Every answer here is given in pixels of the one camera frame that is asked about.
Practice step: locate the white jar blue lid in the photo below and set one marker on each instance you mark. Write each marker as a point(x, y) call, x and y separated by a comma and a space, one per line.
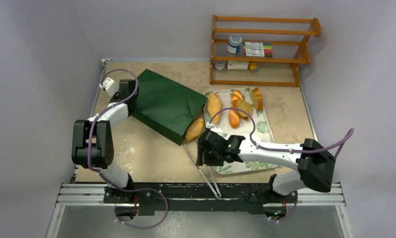
point(234, 44)

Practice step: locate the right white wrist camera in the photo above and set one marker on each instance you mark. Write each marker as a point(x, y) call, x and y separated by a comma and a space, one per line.
point(219, 132)

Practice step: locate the leaf pattern serving tray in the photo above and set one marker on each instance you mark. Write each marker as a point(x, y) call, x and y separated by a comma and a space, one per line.
point(262, 133)

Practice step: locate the orange wooden shelf rack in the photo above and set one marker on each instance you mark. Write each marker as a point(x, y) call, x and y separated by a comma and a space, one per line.
point(289, 38)

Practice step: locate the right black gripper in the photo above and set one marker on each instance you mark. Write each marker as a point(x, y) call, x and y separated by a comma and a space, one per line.
point(203, 148)

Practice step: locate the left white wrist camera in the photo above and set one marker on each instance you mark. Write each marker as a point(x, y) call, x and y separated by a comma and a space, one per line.
point(109, 86)

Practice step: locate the small yellow object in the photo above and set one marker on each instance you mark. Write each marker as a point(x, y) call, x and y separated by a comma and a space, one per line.
point(253, 67)

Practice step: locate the metal tongs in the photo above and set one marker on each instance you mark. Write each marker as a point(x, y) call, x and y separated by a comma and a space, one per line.
point(213, 186)

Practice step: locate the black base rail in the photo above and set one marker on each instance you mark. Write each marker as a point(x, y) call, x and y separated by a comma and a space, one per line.
point(149, 198)

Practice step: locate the green paper bag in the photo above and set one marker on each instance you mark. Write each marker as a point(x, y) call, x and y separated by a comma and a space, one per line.
point(167, 106)

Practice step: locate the fake baguette bread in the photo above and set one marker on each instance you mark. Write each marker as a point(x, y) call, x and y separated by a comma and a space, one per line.
point(234, 118)

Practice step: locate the small grey jar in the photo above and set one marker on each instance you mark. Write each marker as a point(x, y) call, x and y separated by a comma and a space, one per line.
point(219, 65)

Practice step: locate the orange fake bread slice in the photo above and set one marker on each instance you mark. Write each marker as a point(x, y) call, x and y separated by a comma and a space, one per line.
point(256, 98)

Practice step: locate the white small box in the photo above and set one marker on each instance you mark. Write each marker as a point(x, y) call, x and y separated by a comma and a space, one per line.
point(237, 65)

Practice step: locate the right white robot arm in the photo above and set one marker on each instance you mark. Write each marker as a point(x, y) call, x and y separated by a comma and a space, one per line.
point(311, 165)

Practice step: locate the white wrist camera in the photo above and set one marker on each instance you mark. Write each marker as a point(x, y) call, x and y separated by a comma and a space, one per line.
point(219, 132)
point(109, 86)

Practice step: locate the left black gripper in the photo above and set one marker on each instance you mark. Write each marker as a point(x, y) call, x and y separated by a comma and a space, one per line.
point(116, 96)

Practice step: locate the yellow fake bread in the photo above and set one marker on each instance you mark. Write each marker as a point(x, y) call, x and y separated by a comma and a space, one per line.
point(214, 105)

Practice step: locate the coloured marker set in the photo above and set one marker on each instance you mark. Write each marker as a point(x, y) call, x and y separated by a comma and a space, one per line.
point(258, 49)

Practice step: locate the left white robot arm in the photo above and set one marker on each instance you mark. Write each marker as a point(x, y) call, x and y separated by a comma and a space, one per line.
point(92, 141)

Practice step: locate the small oval bread roll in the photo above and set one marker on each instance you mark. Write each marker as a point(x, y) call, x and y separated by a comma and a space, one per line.
point(195, 129)

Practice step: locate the brown speckled bread slice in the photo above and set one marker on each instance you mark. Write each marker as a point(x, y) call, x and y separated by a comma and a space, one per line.
point(245, 106)

